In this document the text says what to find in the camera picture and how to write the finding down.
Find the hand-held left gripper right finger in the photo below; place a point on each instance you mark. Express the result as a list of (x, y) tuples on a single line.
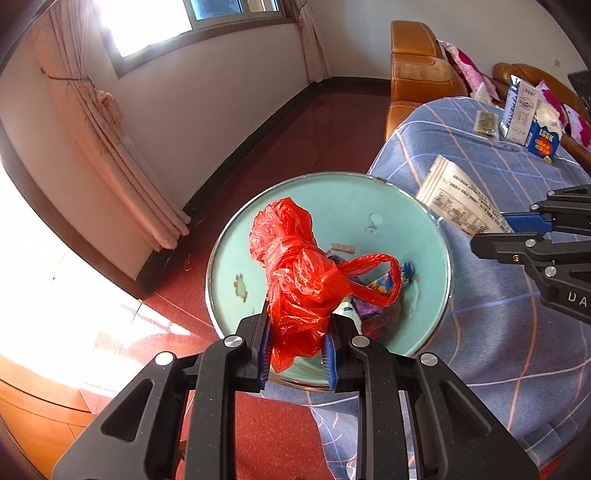
[(328, 364)]

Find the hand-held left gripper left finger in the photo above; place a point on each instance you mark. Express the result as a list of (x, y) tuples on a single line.
[(264, 355)]

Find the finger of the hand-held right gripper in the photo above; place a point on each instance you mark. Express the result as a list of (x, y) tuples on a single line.
[(526, 222), (498, 244)]

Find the long beige snack wrapper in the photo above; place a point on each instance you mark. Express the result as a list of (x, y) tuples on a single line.
[(461, 198)]

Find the red plastic bag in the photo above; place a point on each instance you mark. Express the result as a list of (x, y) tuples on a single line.
[(295, 286)]

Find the teal cartoon trash bin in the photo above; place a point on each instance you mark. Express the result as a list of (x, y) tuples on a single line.
[(240, 240)]

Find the purple foil wrapper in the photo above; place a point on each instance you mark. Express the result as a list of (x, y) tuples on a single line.
[(367, 310)]

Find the blue plaid tablecloth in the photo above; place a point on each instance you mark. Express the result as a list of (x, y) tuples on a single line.
[(485, 323)]

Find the blue milk carton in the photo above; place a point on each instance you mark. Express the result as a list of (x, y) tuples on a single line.
[(545, 138)]

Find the colourful foil wrapper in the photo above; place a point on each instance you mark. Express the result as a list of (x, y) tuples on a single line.
[(404, 277)]

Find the dark flat packet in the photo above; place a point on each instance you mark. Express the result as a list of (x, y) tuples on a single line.
[(485, 123)]

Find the white milk carton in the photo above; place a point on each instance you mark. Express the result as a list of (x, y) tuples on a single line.
[(519, 110)]

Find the orange leather sofa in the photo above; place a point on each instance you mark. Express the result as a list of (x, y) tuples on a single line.
[(512, 71)]

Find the large pink floral pillow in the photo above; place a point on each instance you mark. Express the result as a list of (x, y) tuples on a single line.
[(461, 62)]

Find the orange leather armchair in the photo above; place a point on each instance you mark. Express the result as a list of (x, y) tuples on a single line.
[(420, 78)]

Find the wooden cabinet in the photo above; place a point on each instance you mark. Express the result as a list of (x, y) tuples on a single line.
[(32, 406)]

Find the wide pink curtain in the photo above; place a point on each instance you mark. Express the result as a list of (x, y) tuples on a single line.
[(115, 138)]

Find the narrow pink curtain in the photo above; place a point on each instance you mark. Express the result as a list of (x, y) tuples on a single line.
[(314, 41)]

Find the sliding glass window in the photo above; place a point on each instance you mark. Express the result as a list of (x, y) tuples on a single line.
[(207, 18)]

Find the dark wooden door frame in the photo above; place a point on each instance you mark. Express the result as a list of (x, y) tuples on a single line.
[(55, 198)]

